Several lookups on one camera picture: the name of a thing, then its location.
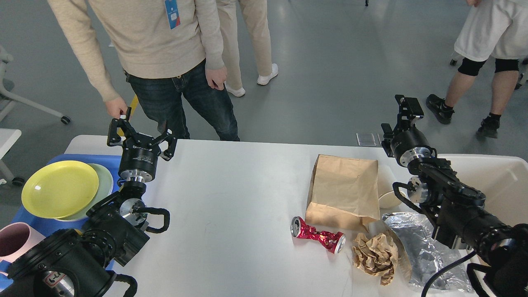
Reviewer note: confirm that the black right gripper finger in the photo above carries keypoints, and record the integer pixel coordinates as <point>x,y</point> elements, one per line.
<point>409,112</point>
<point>388,136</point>

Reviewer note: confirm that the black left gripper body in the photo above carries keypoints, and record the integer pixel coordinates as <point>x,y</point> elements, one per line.
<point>138,163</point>

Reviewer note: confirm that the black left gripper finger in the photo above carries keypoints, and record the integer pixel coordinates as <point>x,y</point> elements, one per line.
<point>165,137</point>
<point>121,130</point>

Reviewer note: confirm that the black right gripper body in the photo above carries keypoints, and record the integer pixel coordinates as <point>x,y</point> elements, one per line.
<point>411,145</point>

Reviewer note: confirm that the yellow plastic plate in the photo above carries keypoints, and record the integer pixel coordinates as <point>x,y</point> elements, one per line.
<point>60,189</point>

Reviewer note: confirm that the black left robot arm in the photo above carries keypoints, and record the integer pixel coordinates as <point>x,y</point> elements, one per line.
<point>74,262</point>

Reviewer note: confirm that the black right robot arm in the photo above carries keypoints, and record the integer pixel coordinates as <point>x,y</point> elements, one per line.
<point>455,210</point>

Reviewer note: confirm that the pale green plate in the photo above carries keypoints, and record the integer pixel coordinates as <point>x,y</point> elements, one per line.
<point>104,189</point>

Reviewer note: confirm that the white paper cup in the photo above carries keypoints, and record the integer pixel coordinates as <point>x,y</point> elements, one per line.
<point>386,196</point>

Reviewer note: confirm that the brown paper bag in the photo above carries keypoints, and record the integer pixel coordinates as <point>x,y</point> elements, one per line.
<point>343,193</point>

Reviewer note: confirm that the person in beige sweater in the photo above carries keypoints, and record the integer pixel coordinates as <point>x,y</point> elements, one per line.
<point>162,66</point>

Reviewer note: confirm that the white plastic bin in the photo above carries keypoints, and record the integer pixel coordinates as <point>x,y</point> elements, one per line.
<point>503,180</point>

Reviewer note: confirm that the white side table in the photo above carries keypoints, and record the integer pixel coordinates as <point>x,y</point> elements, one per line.
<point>8,138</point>

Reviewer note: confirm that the crushed red soda can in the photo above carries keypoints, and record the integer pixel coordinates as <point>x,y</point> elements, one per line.
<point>333,242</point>

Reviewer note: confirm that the crumpled brown paper ball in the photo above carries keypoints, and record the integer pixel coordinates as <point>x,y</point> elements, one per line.
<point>377,256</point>

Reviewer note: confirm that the person with black sneakers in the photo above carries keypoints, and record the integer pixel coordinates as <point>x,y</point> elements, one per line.
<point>493,28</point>

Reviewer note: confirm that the blue id badge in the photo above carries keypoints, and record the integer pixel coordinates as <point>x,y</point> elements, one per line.
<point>172,11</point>

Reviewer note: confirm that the pink ribbed mug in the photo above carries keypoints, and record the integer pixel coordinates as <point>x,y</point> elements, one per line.
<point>16,239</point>

